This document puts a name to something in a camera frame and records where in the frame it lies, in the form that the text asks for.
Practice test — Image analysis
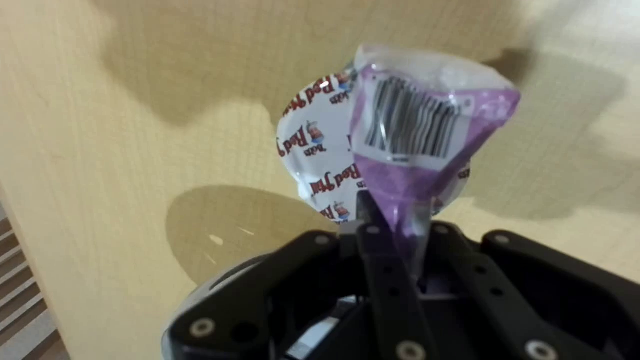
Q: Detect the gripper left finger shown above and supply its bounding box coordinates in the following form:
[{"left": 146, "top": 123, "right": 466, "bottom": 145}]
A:
[{"left": 162, "top": 191, "right": 435, "bottom": 360}]

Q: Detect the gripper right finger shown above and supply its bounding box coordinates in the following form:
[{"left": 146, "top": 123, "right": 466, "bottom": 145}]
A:
[{"left": 422, "top": 221, "right": 640, "bottom": 360}]

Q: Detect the purple plastic packet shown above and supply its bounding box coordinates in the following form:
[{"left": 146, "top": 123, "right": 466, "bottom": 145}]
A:
[{"left": 348, "top": 44, "right": 521, "bottom": 281}]

